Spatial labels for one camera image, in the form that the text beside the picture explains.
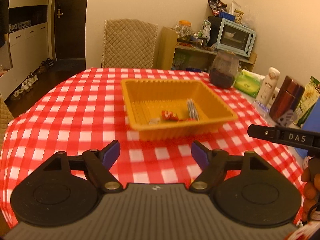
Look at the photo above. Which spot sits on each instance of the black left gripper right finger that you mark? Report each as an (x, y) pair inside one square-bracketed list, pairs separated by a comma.
[(214, 165)]

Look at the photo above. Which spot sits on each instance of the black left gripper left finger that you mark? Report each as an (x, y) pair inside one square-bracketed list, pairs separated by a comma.
[(96, 165)]

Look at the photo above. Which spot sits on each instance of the grey striped snack packet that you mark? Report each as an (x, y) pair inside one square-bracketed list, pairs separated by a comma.
[(193, 114)]

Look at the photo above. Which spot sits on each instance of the red candy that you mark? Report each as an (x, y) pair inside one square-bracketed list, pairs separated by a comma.
[(169, 116)]

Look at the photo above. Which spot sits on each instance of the small clear candy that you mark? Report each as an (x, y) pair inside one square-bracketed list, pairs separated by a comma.
[(154, 121)]

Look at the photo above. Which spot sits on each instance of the person's right hand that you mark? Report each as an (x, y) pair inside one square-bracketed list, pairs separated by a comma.
[(310, 191)]

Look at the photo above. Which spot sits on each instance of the blue container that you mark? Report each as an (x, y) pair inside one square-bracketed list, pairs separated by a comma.
[(312, 125)]

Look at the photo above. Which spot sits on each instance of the green flower snack bag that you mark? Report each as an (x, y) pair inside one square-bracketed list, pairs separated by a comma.
[(307, 102)]

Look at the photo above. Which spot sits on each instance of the dark brown wooden canister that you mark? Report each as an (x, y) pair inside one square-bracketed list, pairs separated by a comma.
[(288, 98)]

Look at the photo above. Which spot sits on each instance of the red white checkered tablecloth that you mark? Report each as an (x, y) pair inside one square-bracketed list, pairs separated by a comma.
[(87, 111)]

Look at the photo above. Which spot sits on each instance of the yellow plastic tray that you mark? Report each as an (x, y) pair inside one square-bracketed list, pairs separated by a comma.
[(145, 99)]

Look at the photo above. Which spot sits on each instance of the white miffy bottle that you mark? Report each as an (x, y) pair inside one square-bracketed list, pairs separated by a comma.
[(268, 86)]

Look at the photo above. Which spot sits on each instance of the green tissue pack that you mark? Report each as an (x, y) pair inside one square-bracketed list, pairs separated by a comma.
[(248, 82)]

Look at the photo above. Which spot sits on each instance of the large glass jar dark contents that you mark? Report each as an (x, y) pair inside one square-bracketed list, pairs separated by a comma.
[(224, 69)]

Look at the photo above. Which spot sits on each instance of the wooden shelf unit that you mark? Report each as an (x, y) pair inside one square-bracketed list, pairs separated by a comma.
[(175, 55)]

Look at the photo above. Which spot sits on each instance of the beige quilted chair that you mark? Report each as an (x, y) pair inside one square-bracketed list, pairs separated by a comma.
[(129, 43)]

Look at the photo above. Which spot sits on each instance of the light blue toaster oven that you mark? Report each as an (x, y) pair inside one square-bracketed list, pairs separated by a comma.
[(235, 38)]

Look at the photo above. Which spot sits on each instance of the orange lid plastic jar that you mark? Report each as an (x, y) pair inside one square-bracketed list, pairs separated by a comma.
[(184, 30)]

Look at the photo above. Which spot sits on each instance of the white cabinet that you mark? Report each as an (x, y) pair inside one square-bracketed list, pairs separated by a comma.
[(28, 48)]

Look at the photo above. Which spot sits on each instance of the nut jar on oven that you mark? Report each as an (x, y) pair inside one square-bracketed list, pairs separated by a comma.
[(238, 15)]

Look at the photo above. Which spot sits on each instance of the blue box on oven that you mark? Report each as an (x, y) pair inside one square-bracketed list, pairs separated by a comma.
[(226, 15)]

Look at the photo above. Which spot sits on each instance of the dark snack bag on oven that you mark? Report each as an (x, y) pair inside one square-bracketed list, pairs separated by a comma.
[(217, 6)]

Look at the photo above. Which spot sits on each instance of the dark wooden door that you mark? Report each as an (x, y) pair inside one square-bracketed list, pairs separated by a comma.
[(70, 20)]

